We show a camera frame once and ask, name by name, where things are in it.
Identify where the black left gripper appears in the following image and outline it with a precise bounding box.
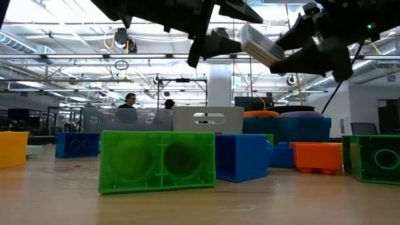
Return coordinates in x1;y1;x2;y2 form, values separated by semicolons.
90;0;264;69

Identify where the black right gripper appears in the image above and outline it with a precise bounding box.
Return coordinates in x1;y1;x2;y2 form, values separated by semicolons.
269;0;400;82

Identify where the white card box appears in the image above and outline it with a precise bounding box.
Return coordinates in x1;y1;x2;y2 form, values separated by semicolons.
239;24;286;68

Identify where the purple foam die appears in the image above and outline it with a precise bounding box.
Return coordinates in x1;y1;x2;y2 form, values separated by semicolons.
279;111;325;119

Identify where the orange foam die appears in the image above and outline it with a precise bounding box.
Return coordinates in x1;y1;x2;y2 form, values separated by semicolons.
243;110;281;119

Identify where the orange toy block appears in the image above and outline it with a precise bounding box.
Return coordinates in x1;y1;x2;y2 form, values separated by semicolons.
289;141;344;175

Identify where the dark green toy block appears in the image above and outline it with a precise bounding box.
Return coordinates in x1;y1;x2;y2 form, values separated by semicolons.
341;134;400;186

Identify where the green two-stud toy block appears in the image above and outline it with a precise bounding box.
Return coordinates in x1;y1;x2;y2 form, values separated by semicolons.
97;130;218;195

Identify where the small blue toy block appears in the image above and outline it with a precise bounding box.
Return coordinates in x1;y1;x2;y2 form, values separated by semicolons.
55;132;101;159

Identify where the white pillar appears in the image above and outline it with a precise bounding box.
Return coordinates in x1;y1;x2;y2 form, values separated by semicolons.
207;64;233;108

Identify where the black bucket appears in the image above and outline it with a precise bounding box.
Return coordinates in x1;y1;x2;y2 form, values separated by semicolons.
265;105;316;115

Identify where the dark monitor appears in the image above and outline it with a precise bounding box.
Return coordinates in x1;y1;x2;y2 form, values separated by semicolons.
6;107;31;123
234;96;276;113

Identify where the teal plastic bin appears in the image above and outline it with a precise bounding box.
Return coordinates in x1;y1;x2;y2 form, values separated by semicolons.
242;116;333;146

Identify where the person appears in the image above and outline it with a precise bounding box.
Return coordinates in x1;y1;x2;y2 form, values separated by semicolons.
155;99;176;123
114;92;140;124

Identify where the light grey plastic bin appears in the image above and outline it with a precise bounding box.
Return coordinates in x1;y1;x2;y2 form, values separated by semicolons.
172;106;245;134

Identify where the long ceiling light bar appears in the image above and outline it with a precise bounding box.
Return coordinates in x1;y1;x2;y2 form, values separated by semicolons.
0;53;400;61

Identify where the dark grey translucent bin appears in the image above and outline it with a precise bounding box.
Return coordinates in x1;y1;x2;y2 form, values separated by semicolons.
81;107;174;134

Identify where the light cyan toy block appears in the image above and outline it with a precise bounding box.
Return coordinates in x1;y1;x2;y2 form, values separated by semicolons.
26;144;44;159

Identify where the yellow toy block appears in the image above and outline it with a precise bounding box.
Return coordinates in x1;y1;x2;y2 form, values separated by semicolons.
0;131;29;170

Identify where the yellow hanging cable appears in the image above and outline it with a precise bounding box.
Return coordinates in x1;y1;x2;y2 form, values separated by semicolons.
296;74;304;107

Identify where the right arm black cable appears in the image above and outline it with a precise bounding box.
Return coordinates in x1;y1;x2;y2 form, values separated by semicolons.
321;39;366;115

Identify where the black stand frame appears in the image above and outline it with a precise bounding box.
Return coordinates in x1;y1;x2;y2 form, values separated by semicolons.
156;77;209;109

